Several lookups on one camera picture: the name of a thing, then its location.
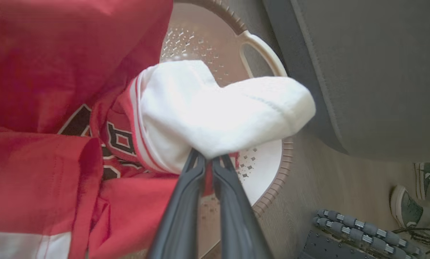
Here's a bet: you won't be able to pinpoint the white cloth garment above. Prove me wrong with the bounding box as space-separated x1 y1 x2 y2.
134 60 316 175

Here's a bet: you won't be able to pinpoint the grey sneakers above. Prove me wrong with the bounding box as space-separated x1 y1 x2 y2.
390 185 430 231

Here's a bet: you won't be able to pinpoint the thin black cable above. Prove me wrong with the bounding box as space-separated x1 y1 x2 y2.
393 226 430 253

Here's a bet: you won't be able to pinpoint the grey fabric sofa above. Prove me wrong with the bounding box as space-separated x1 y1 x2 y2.
262 0 430 162

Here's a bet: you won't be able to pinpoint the green white sneaker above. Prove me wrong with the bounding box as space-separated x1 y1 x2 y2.
415 162 430 200

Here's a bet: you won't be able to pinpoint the red sports jersey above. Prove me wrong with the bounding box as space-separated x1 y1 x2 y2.
0 0 241 259

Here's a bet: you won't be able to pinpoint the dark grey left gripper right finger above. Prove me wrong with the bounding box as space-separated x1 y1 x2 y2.
211 154 274 259

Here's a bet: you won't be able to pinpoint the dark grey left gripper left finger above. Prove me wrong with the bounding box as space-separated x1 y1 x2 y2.
146 149 206 259

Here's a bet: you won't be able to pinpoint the white laundry basket brown rim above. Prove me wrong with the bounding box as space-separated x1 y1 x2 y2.
157 0 294 259

